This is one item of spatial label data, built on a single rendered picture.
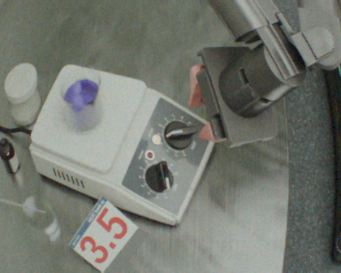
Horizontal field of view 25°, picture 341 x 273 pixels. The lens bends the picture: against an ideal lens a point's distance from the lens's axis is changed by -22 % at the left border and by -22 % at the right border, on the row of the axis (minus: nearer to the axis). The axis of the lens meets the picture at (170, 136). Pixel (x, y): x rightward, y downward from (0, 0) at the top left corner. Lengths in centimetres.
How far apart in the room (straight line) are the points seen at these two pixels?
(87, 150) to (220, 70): 19
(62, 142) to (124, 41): 23
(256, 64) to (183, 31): 38
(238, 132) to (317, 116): 114
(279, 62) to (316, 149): 116
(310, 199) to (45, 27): 90
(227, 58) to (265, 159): 21
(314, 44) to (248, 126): 16
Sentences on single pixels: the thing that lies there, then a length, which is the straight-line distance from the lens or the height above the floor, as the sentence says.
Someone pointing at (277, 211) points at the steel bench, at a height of 75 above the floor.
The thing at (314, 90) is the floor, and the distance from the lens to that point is 206.
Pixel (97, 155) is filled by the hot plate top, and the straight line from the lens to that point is 100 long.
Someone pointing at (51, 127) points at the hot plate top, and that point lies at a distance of 103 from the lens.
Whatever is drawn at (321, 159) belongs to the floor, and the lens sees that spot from 196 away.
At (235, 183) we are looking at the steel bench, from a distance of 108.
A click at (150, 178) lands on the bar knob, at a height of 81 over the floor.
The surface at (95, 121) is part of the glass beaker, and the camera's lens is 100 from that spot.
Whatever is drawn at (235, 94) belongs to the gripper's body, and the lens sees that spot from 88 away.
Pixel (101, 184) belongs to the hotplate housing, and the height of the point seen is 81.
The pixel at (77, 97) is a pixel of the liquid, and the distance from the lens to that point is 100.
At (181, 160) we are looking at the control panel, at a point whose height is 79.
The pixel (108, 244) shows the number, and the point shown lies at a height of 77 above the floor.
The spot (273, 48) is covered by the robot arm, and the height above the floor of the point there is 105.
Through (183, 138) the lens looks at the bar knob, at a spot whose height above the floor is 80.
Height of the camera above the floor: 171
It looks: 60 degrees down
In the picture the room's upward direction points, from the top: 6 degrees counter-clockwise
